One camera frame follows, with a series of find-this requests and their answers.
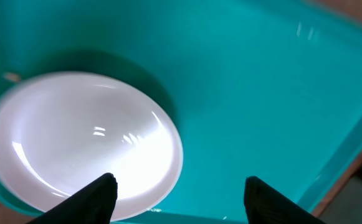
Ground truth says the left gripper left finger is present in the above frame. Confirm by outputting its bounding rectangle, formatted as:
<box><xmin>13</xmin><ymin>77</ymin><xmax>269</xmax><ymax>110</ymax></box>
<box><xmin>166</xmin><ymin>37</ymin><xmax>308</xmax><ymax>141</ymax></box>
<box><xmin>27</xmin><ymin>173</ymin><xmax>118</xmax><ymax>224</ymax></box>

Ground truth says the teal plastic serving tray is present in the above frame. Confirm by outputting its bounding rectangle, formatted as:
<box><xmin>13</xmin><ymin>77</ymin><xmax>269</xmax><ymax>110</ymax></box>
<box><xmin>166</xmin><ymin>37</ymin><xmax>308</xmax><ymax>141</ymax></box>
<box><xmin>0</xmin><ymin>0</ymin><xmax>362</xmax><ymax>223</ymax></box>

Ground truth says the grey dishwasher rack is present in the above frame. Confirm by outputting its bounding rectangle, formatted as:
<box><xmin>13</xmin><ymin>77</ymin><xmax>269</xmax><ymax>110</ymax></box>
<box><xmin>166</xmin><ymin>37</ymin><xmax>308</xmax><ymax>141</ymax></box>
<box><xmin>320</xmin><ymin>177</ymin><xmax>362</xmax><ymax>224</ymax></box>

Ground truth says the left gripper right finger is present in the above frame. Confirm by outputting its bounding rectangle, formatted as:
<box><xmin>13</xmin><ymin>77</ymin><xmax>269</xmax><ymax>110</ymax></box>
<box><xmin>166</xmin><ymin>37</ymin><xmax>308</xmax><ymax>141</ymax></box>
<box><xmin>244</xmin><ymin>176</ymin><xmax>325</xmax><ymax>224</ymax></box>

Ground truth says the large white plate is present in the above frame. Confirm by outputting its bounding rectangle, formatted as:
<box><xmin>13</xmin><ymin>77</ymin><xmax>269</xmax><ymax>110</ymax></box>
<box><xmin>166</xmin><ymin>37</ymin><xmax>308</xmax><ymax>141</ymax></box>
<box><xmin>0</xmin><ymin>72</ymin><xmax>183</xmax><ymax>221</ymax></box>

